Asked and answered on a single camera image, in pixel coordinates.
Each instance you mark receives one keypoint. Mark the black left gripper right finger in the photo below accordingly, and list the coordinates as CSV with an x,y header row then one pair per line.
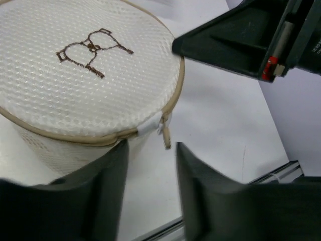
x,y
286,212

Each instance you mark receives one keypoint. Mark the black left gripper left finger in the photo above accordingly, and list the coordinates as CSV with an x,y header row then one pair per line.
x,y
83,205

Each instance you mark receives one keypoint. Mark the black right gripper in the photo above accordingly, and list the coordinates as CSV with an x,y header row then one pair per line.
x,y
239,40

